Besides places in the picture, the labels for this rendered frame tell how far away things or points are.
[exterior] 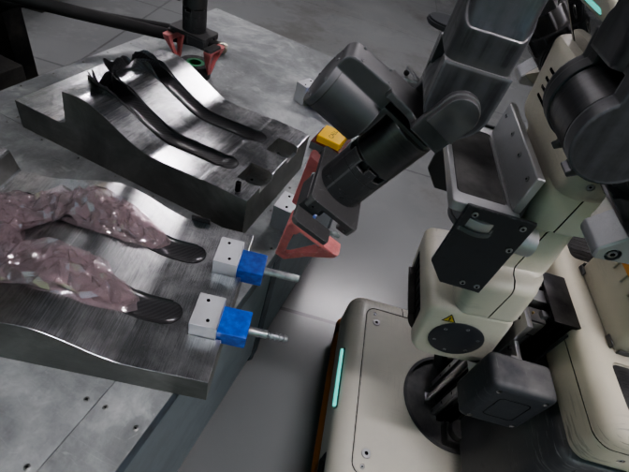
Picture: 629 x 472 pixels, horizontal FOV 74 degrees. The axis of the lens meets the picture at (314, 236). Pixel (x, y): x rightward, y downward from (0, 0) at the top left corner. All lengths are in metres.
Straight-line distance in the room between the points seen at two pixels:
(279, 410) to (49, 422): 0.95
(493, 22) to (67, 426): 0.60
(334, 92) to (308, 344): 1.29
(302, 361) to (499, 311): 0.91
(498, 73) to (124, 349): 0.50
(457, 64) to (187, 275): 0.45
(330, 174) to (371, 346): 0.93
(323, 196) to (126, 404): 0.36
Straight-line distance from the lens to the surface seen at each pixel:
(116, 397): 0.62
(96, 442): 0.60
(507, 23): 0.37
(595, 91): 0.42
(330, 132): 1.03
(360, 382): 1.26
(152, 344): 0.58
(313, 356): 1.58
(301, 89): 1.17
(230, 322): 0.58
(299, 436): 1.46
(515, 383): 0.86
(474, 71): 0.38
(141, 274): 0.63
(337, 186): 0.44
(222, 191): 0.72
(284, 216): 0.77
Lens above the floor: 1.36
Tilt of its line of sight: 45 degrees down
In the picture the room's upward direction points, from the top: 19 degrees clockwise
